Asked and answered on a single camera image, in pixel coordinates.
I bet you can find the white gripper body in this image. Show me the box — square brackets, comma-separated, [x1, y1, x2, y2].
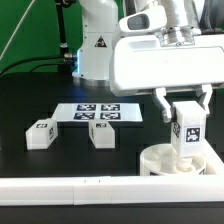
[110, 35, 224, 96]

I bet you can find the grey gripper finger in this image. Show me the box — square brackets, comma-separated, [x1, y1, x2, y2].
[152, 87, 172, 123]
[196, 84, 213, 115]

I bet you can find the white round stool seat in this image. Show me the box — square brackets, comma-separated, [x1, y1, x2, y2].
[140, 144, 206, 176]

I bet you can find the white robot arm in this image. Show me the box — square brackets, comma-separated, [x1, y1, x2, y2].
[73, 0, 224, 122]

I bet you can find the black vertical pole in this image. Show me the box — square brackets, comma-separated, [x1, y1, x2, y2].
[54, 0, 70, 75]

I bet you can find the white marker sheet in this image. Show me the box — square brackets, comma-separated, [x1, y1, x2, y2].
[53, 103, 143, 122]

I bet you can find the white L-shaped fence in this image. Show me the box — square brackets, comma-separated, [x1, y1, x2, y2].
[0, 146, 224, 206]

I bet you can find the thin grey rod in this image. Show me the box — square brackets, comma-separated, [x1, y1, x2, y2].
[0, 0, 36, 61]

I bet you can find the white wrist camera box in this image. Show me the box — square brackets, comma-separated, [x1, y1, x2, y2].
[117, 5, 167, 37]

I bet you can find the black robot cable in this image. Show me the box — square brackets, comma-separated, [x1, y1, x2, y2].
[0, 52, 78, 77]

